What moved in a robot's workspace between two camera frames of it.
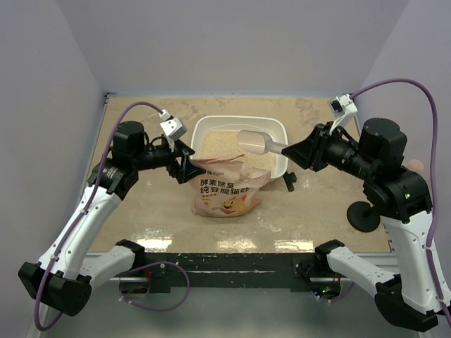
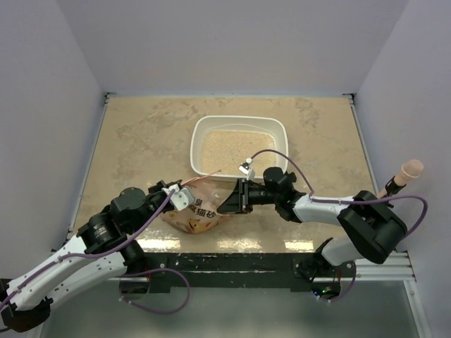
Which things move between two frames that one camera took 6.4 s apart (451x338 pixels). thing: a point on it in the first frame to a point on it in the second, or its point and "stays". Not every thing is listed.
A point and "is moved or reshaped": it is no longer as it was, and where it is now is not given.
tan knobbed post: [254, 142] is moved or reshaped
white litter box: [261, 139] stays
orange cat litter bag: [228, 188] to [200, 215]
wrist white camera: [173, 128] to [181, 198]
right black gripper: [311, 151] to [239, 201]
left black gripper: [187, 170] to [161, 184]
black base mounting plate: [244, 272] stays
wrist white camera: [340, 105] to [245, 168]
